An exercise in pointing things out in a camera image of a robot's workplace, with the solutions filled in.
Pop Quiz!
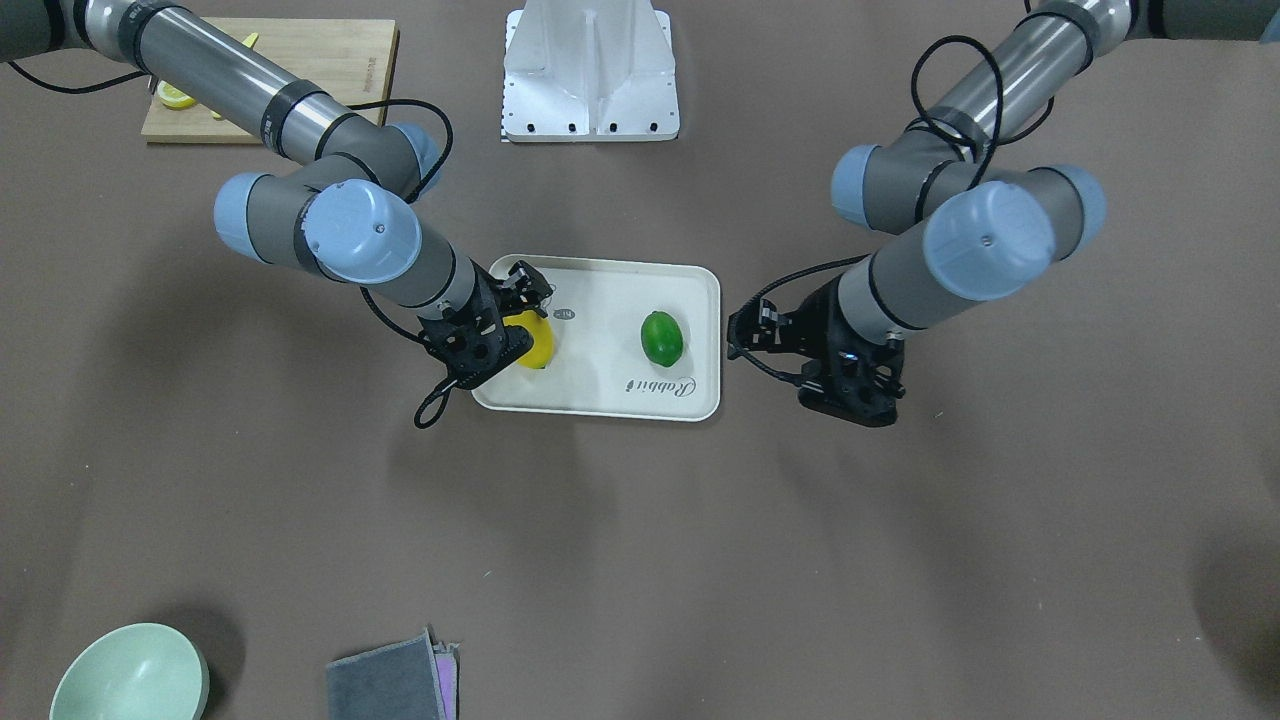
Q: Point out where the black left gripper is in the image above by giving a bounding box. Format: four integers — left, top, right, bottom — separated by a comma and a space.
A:
795, 279, 905, 428

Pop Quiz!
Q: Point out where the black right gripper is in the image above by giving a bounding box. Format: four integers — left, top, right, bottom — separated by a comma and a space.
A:
420, 270, 532, 389

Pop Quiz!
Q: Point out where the yellow lemon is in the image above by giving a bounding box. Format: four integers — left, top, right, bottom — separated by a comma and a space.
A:
504, 310, 556, 370

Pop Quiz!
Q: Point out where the green lime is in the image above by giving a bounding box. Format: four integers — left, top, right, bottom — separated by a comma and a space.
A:
640, 310, 685, 368

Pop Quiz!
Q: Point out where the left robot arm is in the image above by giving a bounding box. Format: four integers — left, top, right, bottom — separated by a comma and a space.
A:
783, 1, 1277, 427

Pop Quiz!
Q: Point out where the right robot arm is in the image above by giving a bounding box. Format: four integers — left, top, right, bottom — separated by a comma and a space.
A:
3, 1, 552, 389

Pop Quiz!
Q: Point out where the cream rabbit tray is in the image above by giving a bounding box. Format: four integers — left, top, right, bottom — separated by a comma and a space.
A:
472, 254, 723, 421

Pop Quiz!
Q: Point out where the wooden cutting board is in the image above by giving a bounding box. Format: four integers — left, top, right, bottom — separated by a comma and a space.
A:
141, 17, 399, 145

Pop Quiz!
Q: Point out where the grey folded cloth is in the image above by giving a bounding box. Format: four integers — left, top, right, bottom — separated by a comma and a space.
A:
325, 628, 460, 719

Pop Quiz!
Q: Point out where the lemon slice on board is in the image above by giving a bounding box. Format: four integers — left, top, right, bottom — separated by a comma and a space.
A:
154, 81, 198, 111

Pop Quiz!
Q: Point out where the mint green bowl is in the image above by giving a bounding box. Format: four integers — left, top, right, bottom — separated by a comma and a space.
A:
47, 623, 211, 719

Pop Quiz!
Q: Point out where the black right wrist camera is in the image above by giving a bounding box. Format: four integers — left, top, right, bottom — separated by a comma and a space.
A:
497, 261, 556, 318

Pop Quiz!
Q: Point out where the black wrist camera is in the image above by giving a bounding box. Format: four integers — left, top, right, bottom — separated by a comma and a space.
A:
497, 261, 556, 318
726, 299, 800, 360

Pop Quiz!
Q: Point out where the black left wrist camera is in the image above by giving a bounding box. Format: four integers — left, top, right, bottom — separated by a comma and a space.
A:
726, 299, 800, 360

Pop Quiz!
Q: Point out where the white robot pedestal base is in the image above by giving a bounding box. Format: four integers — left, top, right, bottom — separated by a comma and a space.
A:
500, 1, 681, 143

